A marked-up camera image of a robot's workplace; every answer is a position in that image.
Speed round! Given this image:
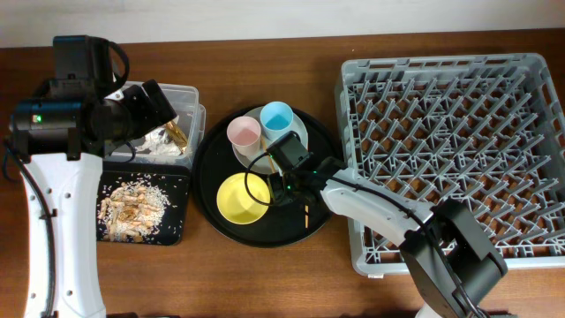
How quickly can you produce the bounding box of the white paper napkin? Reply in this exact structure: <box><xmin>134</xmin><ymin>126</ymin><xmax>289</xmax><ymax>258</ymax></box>
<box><xmin>135</xmin><ymin>127</ymin><xmax>182</xmax><ymax>156</ymax></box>

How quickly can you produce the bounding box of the gold foil wrapper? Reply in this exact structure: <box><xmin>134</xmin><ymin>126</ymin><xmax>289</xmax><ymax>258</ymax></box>
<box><xmin>165</xmin><ymin>120</ymin><xmax>188</xmax><ymax>154</ymax></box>

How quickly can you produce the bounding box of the yellow bowl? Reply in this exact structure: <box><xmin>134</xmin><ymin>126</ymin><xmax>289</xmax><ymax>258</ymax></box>
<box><xmin>216</xmin><ymin>172</ymin><xmax>270</xmax><ymax>225</ymax></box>

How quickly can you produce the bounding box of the blue plastic cup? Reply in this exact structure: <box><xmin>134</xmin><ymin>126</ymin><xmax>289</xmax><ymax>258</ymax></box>
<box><xmin>260</xmin><ymin>102</ymin><xmax>294</xmax><ymax>140</ymax></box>

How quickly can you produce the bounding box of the food scraps and rice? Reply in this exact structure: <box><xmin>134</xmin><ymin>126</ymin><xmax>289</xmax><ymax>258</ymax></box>
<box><xmin>96</xmin><ymin>180</ymin><xmax>183</xmax><ymax>245</ymax></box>

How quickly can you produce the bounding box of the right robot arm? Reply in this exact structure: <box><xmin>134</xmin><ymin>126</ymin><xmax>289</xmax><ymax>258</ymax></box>
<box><xmin>266</xmin><ymin>132</ymin><xmax>508</xmax><ymax>317</ymax></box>

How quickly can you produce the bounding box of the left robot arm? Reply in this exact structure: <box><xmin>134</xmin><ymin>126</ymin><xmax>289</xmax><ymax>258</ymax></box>
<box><xmin>4</xmin><ymin>35</ymin><xmax>176</xmax><ymax>317</ymax></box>

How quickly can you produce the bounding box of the clear plastic waste bin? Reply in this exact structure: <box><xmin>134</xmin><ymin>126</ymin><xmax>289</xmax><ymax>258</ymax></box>
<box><xmin>103</xmin><ymin>83</ymin><xmax>206</xmax><ymax>170</ymax></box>

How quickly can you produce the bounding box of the grey dishwasher rack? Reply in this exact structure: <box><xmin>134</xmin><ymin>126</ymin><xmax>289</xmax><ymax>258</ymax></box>
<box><xmin>335</xmin><ymin>53</ymin><xmax>564</xmax><ymax>269</ymax></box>

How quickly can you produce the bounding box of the grey round plate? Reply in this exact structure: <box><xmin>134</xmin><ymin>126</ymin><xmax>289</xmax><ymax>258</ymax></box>
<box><xmin>232</xmin><ymin>107</ymin><xmax>308</xmax><ymax>175</ymax></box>

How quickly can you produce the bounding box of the pink plastic cup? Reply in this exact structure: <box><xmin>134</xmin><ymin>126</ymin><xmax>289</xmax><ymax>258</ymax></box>
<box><xmin>227</xmin><ymin>116</ymin><xmax>261</xmax><ymax>156</ymax></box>

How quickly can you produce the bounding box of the black rectangular tray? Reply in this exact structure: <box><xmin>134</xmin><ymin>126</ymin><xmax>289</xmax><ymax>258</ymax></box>
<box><xmin>95</xmin><ymin>162</ymin><xmax>190</xmax><ymax>246</ymax></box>

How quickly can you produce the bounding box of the round black serving tray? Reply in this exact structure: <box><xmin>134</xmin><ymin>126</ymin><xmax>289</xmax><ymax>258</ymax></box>
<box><xmin>192</xmin><ymin>108</ymin><xmax>332</xmax><ymax>248</ymax></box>

